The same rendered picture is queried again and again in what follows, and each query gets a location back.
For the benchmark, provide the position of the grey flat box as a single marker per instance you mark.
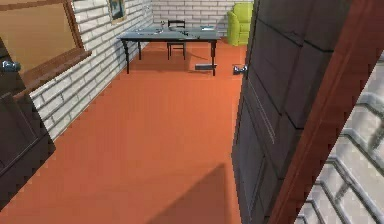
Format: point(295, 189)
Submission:
point(205, 66)

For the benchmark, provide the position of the dark glass top table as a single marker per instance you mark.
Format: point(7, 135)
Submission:
point(170, 36)

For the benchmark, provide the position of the black wooden chair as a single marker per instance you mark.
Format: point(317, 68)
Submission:
point(176, 33)

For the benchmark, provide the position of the pale flat laptop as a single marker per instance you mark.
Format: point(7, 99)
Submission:
point(208, 28)

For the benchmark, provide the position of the lime green armchair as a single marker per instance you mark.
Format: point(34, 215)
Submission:
point(240, 23)

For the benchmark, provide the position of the brown framed window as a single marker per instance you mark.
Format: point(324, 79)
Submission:
point(36, 36)

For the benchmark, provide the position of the framed wall picture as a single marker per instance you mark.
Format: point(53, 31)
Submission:
point(117, 9)

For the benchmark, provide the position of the red brown door frame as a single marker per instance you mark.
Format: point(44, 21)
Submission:
point(326, 110)

